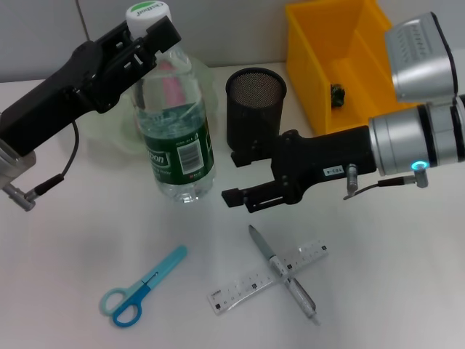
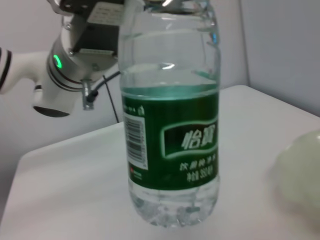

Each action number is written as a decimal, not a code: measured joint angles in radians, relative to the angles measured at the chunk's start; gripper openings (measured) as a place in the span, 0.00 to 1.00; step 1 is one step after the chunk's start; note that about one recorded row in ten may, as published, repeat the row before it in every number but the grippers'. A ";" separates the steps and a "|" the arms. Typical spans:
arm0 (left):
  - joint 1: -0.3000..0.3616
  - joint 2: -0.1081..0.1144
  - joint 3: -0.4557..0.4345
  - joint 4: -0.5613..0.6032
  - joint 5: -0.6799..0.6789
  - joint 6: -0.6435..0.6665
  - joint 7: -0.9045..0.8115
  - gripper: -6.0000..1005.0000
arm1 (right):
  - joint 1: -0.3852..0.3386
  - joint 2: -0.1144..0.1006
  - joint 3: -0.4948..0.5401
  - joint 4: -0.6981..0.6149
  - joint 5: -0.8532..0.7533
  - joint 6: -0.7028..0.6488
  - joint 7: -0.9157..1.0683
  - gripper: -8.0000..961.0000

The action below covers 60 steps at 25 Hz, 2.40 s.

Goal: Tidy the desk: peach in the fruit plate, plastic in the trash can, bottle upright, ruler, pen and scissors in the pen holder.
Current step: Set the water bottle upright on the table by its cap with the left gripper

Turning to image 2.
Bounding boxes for pale green glass fruit plate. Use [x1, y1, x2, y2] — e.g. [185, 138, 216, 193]
[266, 129, 320, 240]

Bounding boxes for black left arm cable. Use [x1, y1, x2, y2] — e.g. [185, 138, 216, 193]
[88, 71, 122, 124]

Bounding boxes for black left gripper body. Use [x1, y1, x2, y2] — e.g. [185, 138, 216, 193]
[74, 3, 126, 58]

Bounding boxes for clear water bottle green label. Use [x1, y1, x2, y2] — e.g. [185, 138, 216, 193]
[117, 0, 222, 228]

